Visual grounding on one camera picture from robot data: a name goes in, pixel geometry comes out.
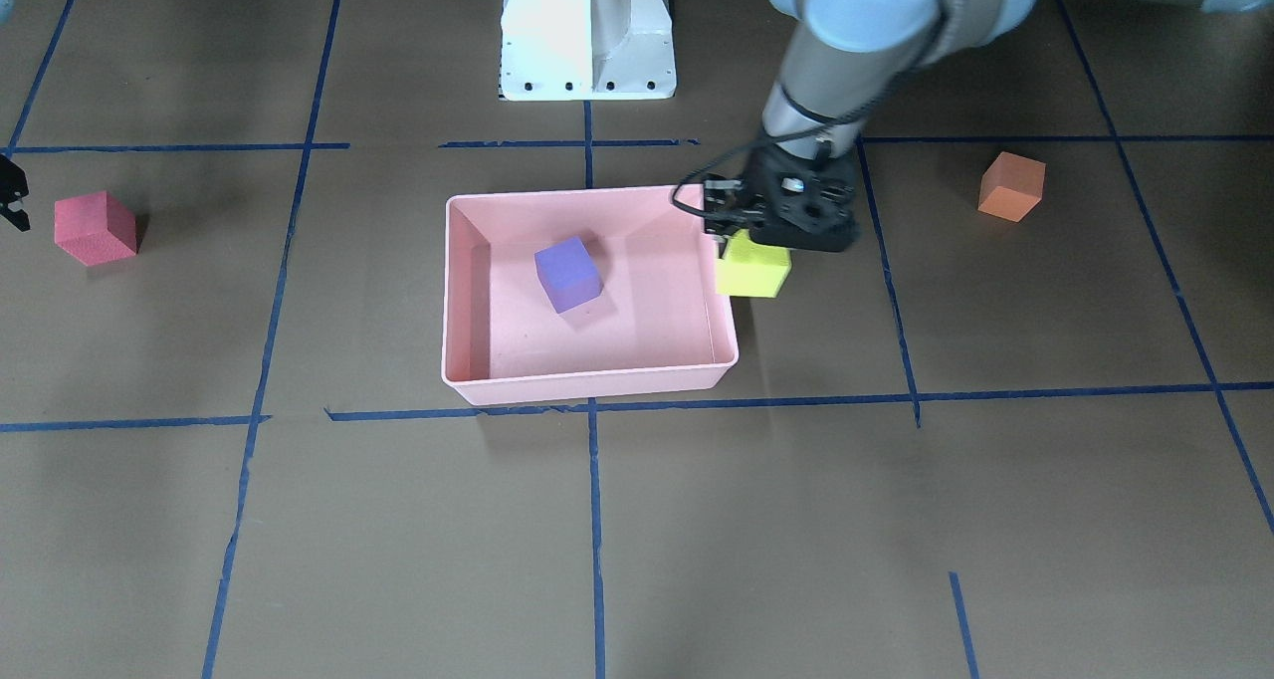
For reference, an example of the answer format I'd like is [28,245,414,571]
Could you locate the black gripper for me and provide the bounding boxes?
[705,140,861,254]

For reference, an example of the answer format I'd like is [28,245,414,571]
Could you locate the yellow foam block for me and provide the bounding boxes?
[715,229,792,299]

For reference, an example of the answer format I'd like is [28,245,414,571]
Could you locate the red foam block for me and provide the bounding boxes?
[54,192,139,268]

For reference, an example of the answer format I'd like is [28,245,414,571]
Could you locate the orange foam block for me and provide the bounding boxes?
[975,152,1047,224]

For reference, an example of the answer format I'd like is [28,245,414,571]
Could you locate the purple foam block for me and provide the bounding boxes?
[533,236,603,315]

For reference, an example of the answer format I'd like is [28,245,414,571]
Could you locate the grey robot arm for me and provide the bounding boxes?
[670,0,1271,252]

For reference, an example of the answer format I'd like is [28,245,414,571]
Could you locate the pink plastic bin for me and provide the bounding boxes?
[440,186,739,406]

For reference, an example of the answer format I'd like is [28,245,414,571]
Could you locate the brown paper table cover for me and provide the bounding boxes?
[3,0,1271,678]

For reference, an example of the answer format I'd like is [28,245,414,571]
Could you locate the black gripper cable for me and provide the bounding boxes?
[670,121,827,224]

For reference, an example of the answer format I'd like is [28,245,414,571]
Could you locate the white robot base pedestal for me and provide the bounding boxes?
[498,0,678,103]

